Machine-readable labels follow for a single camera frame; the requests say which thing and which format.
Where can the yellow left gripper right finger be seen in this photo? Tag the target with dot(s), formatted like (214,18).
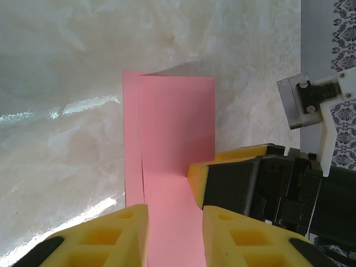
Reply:
(217,239)

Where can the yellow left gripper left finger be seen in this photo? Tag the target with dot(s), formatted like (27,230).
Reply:
(130,236)

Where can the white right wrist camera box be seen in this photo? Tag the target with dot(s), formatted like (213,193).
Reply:
(292,105)

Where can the pink cloth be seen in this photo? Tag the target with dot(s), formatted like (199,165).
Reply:
(172,125)

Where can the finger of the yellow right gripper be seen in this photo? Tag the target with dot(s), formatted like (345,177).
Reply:
(231,186)
(242,153)

